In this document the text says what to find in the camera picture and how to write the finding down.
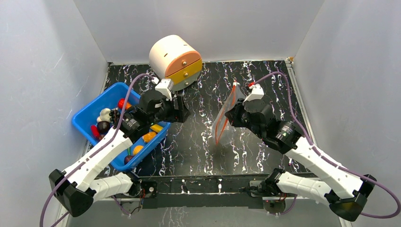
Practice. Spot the red orange pepper toy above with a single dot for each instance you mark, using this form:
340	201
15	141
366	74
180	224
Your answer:
121	104

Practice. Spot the dark purple plum toy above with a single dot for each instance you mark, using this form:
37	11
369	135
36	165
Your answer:
103	127

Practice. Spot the purple mangosteen toy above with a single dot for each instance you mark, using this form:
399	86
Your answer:
127	159

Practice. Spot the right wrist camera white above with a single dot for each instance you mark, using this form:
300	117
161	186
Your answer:
256	93

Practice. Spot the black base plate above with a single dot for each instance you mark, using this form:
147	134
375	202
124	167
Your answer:
205	191

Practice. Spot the crumpled orange food toy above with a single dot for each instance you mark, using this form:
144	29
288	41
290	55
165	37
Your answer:
137	150

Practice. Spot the red chili toy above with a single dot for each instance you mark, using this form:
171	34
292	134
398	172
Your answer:
95	132

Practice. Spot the round white drawer cabinet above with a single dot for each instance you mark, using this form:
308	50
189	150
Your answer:
173	58

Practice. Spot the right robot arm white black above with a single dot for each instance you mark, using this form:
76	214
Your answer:
344	193

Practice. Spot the yellow banana toy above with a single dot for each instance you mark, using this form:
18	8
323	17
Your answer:
156	128

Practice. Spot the white garlic toy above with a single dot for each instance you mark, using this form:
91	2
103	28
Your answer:
104	115

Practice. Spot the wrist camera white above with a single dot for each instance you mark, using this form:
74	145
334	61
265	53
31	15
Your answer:
164	87
256	93

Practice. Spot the orange tangerine toy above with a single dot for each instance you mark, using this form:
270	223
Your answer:
148	137

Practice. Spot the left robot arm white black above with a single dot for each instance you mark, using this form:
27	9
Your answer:
76	187

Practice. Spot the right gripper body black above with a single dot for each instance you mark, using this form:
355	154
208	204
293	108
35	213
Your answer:
233	115

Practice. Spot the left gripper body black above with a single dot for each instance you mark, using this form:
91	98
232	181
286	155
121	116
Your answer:
177	114

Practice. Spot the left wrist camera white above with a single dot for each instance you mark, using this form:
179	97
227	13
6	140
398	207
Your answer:
164	87

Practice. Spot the blue plastic bin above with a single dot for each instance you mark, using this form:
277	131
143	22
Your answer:
86	117

